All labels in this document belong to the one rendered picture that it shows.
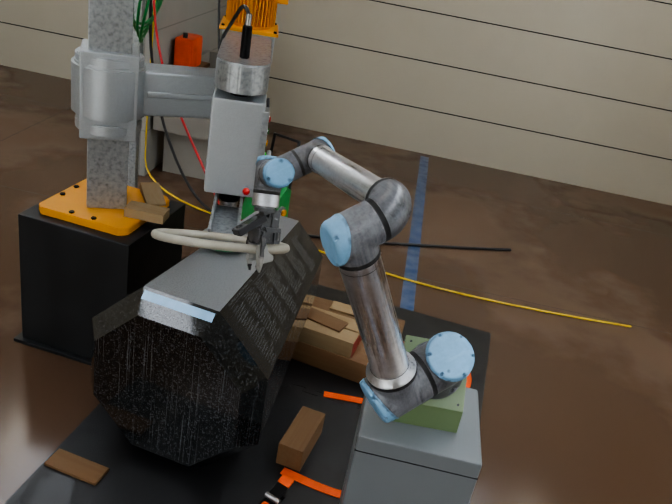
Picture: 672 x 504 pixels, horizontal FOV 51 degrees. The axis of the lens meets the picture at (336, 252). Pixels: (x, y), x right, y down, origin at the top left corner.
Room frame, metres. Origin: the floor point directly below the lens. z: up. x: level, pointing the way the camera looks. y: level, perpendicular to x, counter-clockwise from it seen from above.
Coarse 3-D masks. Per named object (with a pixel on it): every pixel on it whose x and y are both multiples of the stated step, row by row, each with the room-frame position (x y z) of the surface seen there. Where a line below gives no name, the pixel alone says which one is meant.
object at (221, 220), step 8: (216, 200) 2.71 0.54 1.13; (240, 200) 2.75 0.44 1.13; (216, 208) 2.72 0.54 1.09; (224, 208) 2.74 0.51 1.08; (232, 208) 2.75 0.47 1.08; (240, 208) 2.66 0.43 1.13; (216, 216) 2.63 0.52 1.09; (224, 216) 2.65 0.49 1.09; (232, 216) 2.67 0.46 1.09; (240, 216) 2.58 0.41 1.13; (216, 224) 2.55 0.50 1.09; (224, 224) 2.57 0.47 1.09; (232, 224) 2.58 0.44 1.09; (224, 232) 2.49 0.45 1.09; (232, 232) 2.51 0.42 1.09; (216, 240) 2.41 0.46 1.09
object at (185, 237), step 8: (152, 232) 2.12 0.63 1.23; (160, 232) 2.08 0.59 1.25; (168, 232) 2.27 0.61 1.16; (176, 232) 2.31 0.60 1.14; (184, 232) 2.34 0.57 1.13; (192, 232) 2.37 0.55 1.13; (200, 232) 2.39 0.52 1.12; (208, 232) 2.41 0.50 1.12; (216, 232) 2.42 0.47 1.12; (160, 240) 2.06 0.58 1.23; (168, 240) 2.03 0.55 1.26; (176, 240) 2.01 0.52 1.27; (184, 240) 2.00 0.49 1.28; (192, 240) 2.00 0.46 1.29; (200, 240) 2.00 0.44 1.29; (208, 240) 2.00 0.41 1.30; (224, 240) 2.42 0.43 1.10; (232, 240) 2.41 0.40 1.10; (240, 240) 2.41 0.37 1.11; (208, 248) 1.99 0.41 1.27; (216, 248) 1.99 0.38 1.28; (224, 248) 1.99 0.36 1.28; (232, 248) 2.00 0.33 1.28; (240, 248) 2.01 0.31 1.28; (248, 248) 2.03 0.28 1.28; (272, 248) 2.09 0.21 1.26; (280, 248) 2.13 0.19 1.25; (288, 248) 2.20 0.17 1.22
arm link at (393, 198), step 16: (304, 144) 2.11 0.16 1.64; (320, 144) 2.08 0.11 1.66; (304, 160) 2.06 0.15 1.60; (320, 160) 1.98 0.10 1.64; (336, 160) 1.92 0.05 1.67; (336, 176) 1.86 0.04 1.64; (352, 176) 1.79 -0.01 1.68; (368, 176) 1.75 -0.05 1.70; (352, 192) 1.76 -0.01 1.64; (368, 192) 1.65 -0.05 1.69; (384, 192) 1.60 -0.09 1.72; (400, 192) 1.62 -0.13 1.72; (384, 208) 1.55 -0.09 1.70; (400, 208) 1.57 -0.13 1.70; (400, 224) 1.56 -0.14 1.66
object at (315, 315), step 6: (312, 312) 3.38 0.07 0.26; (318, 312) 3.39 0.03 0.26; (312, 318) 3.32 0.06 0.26; (318, 318) 3.33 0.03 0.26; (324, 318) 3.34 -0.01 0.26; (330, 318) 3.35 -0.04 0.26; (336, 318) 3.37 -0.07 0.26; (324, 324) 3.28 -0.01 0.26; (330, 324) 3.29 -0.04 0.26; (336, 324) 3.30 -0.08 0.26; (342, 324) 3.32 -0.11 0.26; (336, 330) 3.25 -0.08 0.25
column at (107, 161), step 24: (96, 0) 3.12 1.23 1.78; (120, 0) 3.15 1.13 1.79; (96, 24) 3.12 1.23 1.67; (120, 24) 3.15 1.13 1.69; (96, 48) 3.12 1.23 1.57; (120, 48) 3.15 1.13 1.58; (96, 144) 3.12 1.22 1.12; (120, 144) 3.16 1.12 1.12; (96, 168) 3.12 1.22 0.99; (120, 168) 3.16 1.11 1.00; (96, 192) 3.12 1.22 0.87; (120, 192) 3.16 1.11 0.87
